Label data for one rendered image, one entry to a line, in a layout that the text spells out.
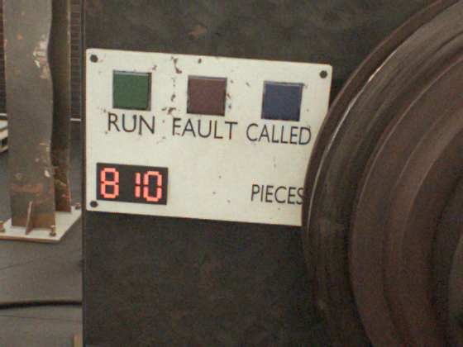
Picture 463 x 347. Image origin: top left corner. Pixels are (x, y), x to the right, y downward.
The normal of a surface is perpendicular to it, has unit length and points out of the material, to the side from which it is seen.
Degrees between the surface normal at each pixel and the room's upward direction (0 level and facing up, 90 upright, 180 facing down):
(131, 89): 90
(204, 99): 90
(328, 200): 90
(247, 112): 90
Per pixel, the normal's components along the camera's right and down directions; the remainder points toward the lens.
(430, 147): -0.78, -0.33
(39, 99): -0.04, 0.25
